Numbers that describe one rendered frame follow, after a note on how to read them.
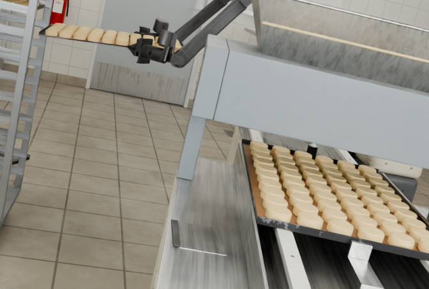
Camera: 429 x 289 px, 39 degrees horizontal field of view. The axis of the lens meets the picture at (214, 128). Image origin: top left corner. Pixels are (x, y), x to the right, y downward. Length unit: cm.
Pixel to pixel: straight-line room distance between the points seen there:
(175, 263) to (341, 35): 64
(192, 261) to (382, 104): 57
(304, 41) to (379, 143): 28
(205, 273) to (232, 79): 47
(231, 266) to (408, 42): 65
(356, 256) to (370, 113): 35
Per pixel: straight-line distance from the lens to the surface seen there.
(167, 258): 107
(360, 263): 118
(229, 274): 107
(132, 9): 647
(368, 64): 144
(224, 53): 132
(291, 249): 109
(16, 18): 298
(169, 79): 658
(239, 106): 134
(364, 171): 170
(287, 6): 136
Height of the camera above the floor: 130
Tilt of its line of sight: 13 degrees down
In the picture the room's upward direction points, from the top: 13 degrees clockwise
